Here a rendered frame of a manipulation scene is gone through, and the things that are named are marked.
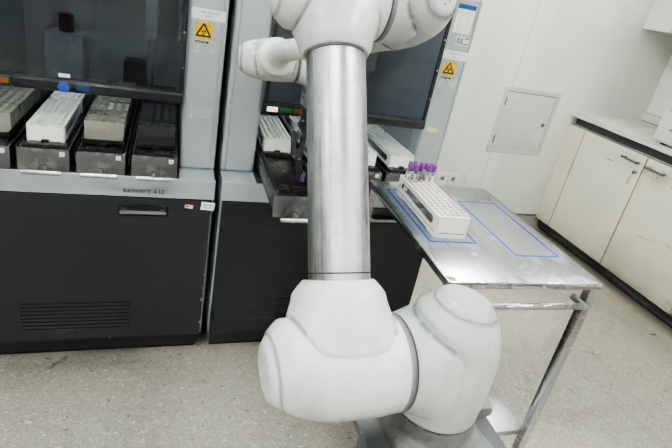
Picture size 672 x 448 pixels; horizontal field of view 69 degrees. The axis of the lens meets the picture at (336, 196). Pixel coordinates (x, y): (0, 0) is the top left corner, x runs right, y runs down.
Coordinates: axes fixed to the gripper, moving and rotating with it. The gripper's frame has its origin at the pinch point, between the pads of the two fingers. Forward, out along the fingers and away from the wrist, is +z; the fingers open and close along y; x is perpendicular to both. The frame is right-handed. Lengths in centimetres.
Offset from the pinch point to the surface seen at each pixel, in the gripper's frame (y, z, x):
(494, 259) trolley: -40, 2, 49
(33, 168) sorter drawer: 78, 9, -12
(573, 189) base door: -224, 43, -107
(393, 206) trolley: -23.6, 2.3, 19.7
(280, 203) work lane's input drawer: 9.3, 5.9, 13.2
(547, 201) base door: -224, 61, -125
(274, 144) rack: 5.8, -0.3, -21.9
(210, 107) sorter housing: 28.6, -11.6, -20.5
